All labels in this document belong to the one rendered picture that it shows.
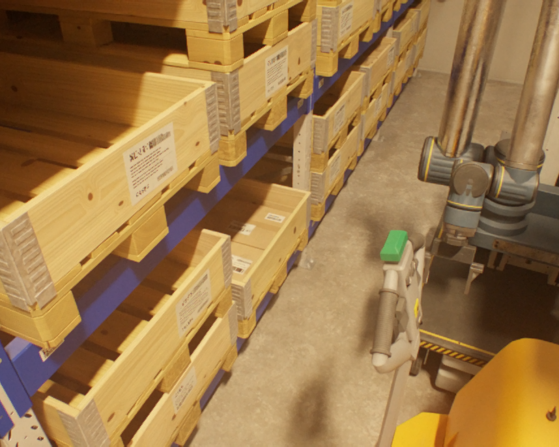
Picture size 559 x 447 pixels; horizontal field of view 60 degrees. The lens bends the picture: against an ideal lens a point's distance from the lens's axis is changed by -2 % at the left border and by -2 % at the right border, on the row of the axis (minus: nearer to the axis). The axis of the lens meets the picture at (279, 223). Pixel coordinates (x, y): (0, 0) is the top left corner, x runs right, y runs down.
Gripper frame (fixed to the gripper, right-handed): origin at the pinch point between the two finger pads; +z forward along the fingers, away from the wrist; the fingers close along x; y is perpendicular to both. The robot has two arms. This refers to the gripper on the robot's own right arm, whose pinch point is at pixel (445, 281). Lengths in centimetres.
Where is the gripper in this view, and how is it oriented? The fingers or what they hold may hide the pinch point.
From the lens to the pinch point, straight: 168.6
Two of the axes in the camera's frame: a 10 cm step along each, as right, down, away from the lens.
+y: 4.1, -1.4, 9.0
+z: -1.4, 9.7, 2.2
